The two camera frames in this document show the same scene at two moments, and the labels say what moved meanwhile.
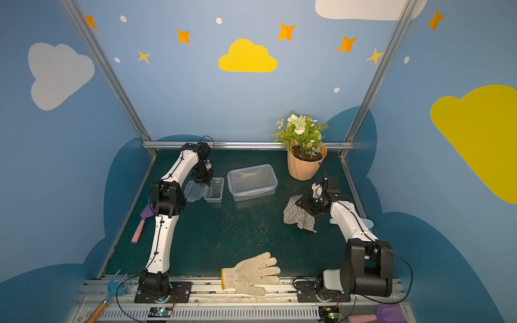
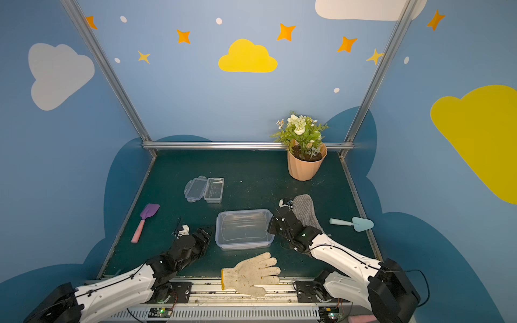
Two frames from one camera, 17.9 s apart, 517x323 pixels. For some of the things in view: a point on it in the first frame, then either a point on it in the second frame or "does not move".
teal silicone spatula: x=368 y=223 does not move
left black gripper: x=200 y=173 to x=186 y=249
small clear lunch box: x=213 y=193 does not move
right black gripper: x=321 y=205 to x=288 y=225
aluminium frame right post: x=395 y=33 does not move
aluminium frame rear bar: x=239 y=145 does not move
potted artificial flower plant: x=305 y=147 does not move
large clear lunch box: x=252 y=183 to x=244 y=229
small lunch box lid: x=193 y=191 does not move
